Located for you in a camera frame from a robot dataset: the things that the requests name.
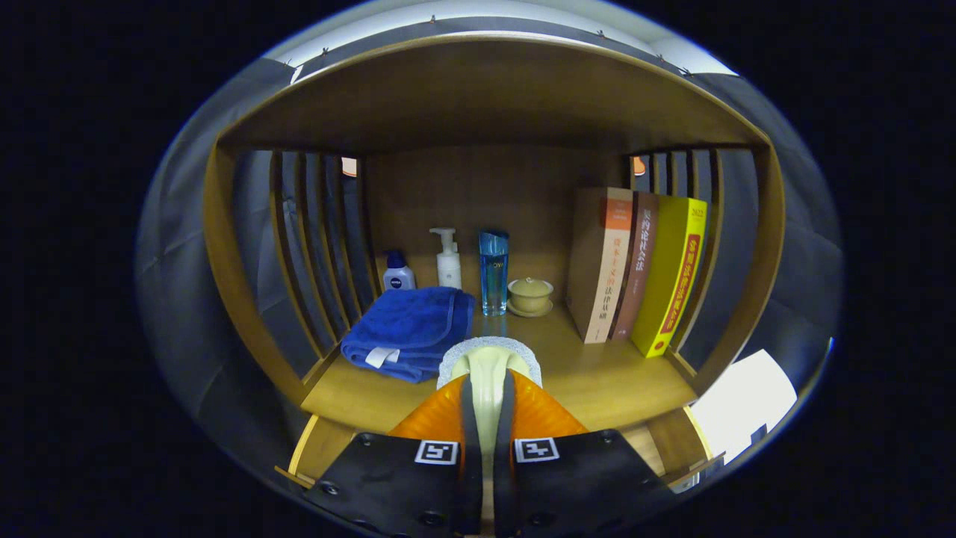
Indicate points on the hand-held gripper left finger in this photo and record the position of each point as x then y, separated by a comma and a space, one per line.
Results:
472, 478

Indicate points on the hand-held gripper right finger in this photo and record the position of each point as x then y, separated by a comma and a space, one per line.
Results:
503, 478

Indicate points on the wooden countertop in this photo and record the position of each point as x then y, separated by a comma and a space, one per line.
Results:
597, 381

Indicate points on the white side cabinet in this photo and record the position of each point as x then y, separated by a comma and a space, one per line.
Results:
739, 403

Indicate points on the wooden cabinet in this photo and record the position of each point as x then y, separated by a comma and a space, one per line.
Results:
485, 97

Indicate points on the blue folded towel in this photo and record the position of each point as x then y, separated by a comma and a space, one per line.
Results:
407, 329

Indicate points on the beige lidded tea cup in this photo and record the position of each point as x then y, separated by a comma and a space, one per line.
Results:
530, 295

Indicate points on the blue glass bottle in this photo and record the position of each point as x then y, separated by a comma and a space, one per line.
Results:
493, 276

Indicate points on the white pump bottle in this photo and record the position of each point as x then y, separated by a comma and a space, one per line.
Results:
449, 270

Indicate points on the small white blue-capped bottle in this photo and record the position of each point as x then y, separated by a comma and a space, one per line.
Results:
398, 278

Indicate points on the orange and cream book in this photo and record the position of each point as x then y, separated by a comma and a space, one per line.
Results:
597, 261

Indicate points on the brown book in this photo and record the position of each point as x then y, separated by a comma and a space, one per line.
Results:
638, 269

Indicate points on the yellow book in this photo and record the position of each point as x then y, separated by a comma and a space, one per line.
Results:
668, 276

